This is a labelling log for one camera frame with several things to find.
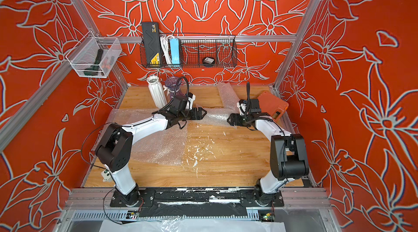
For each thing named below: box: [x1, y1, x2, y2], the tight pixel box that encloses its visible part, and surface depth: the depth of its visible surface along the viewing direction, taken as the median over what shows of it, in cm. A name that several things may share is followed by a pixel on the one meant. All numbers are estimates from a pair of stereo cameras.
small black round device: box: [202, 56, 215, 67], surface depth 97 cm
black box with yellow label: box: [141, 21, 161, 65], surface depth 89 cm
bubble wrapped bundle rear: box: [217, 82, 241, 110], surface depth 102 cm
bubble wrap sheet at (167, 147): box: [129, 123, 188, 166], surface depth 89 cm
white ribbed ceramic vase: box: [146, 75, 168, 109], surface depth 97 cm
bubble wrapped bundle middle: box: [195, 106, 240, 128], surface depth 94 cm
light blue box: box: [169, 38, 181, 65], surface depth 91 cm
